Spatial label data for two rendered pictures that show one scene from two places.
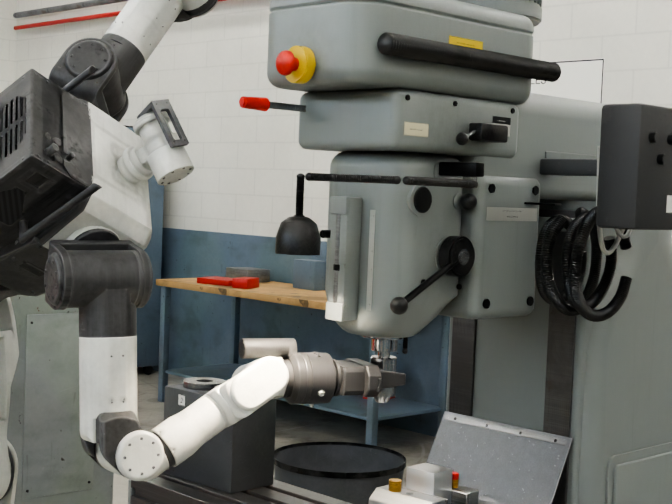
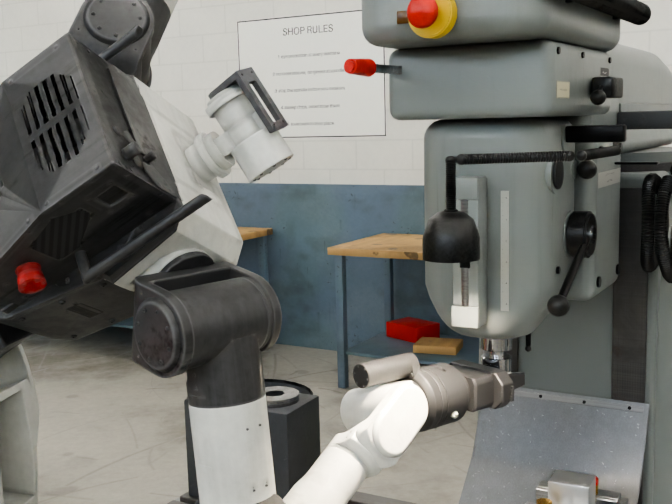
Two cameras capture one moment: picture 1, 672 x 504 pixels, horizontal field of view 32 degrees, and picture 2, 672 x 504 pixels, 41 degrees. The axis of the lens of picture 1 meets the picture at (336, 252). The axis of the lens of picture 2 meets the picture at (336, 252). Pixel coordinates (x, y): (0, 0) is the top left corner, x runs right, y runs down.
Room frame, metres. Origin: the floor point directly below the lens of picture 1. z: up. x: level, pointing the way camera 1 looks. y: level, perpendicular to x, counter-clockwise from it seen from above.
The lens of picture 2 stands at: (0.81, 0.50, 1.63)
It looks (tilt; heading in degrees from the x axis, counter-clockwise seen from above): 8 degrees down; 345
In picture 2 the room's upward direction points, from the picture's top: 1 degrees counter-clockwise
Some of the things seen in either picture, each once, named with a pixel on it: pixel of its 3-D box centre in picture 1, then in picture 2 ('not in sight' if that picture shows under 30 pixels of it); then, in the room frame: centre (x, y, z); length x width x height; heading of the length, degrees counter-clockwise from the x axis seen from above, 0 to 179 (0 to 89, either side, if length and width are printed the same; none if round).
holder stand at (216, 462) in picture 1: (218, 431); (253, 442); (2.40, 0.23, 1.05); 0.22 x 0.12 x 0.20; 47
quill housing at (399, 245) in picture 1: (390, 243); (498, 225); (2.05, -0.10, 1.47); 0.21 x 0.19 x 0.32; 44
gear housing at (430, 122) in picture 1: (410, 126); (506, 84); (2.07, -0.12, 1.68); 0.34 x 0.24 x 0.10; 134
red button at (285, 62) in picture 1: (288, 63); (424, 12); (1.87, 0.09, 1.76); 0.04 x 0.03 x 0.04; 44
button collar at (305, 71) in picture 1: (299, 64); (432, 13); (1.88, 0.07, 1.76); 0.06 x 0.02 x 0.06; 44
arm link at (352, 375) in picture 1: (335, 379); (455, 391); (2.01, -0.01, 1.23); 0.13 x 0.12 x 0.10; 23
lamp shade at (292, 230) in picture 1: (298, 234); (451, 234); (1.85, 0.06, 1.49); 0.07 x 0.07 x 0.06
